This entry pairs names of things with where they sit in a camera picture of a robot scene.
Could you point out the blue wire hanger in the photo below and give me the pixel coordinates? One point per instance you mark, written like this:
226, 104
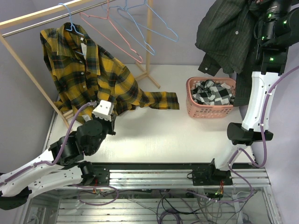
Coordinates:
151, 21

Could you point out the pink plastic basket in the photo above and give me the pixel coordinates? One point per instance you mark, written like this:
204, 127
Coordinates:
207, 111

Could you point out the yellow plaid shirt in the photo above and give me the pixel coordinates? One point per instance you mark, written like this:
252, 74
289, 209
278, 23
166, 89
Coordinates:
83, 71

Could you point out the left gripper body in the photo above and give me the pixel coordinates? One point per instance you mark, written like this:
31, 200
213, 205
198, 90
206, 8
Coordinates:
108, 126

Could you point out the metal hanging rod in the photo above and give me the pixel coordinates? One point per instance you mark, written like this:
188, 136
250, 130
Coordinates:
45, 12

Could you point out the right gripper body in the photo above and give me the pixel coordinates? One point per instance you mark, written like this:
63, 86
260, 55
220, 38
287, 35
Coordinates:
275, 9

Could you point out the blue hanger checkered shirt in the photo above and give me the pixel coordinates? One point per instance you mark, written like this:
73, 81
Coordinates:
129, 27

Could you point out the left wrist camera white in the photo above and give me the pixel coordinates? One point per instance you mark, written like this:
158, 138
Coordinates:
104, 110

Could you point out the aluminium rail base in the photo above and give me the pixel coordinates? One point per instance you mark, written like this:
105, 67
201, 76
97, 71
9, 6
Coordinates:
151, 176

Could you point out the blue hanger yellow shirt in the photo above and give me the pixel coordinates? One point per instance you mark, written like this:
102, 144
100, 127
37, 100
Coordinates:
72, 26

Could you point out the black white checkered shirt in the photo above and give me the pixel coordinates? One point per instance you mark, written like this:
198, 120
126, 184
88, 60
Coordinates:
211, 93

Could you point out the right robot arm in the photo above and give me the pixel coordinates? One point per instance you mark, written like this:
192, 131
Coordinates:
277, 30

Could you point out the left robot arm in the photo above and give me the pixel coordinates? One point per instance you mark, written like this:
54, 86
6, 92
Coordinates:
61, 165

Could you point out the dark green striped shirt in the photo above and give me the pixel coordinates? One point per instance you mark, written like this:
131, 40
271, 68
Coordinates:
226, 35

